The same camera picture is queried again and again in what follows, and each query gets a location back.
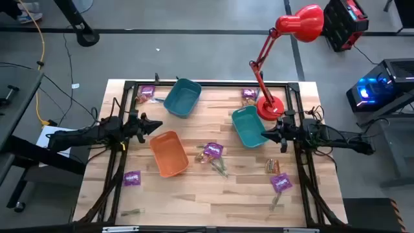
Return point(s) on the black floor stand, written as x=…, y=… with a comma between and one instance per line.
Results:
x=85, y=37

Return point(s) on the black metal table frame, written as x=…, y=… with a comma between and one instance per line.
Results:
x=210, y=83

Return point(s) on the black computer with blue light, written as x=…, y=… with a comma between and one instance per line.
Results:
x=398, y=74

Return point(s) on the white paper sheet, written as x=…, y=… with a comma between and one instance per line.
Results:
x=43, y=137

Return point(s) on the black desk leg frame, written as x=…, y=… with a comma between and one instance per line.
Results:
x=32, y=152

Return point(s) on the orange plastic bin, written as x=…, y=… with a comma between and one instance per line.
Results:
x=168, y=155

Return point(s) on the teal plastic bin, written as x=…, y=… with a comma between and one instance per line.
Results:
x=247, y=126
x=182, y=97

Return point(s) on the purple candy bag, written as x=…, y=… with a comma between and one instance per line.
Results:
x=132, y=178
x=213, y=150
x=249, y=93
x=147, y=90
x=281, y=182

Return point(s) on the white floor tag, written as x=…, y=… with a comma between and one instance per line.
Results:
x=75, y=85

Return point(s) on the orange candy pack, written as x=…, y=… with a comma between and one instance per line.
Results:
x=142, y=98
x=272, y=166
x=248, y=102
x=200, y=158

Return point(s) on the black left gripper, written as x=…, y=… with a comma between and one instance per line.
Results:
x=132, y=126

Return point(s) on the red black tool case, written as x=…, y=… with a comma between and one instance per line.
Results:
x=343, y=26

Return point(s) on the blue candy stick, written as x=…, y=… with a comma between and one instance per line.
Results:
x=158, y=100

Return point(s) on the silver metal bracket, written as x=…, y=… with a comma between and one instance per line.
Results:
x=300, y=230
x=121, y=229

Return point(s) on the red desk lamp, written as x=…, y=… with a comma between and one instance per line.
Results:
x=304, y=22

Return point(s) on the black box with hazard stripe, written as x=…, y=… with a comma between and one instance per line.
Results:
x=368, y=213

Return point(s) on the green candy stick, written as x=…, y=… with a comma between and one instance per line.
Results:
x=200, y=146
x=132, y=212
x=220, y=170
x=275, y=202
x=222, y=163

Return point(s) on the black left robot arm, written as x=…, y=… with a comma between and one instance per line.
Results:
x=81, y=136

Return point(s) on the person's shoe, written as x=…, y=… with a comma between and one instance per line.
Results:
x=30, y=6
x=30, y=17

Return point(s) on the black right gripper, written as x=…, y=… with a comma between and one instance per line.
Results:
x=289, y=132

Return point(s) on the gray metal computer stand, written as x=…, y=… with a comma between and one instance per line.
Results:
x=401, y=152

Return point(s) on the gray desk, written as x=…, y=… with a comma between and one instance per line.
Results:
x=16, y=123

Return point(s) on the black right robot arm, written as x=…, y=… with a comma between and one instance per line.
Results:
x=339, y=137

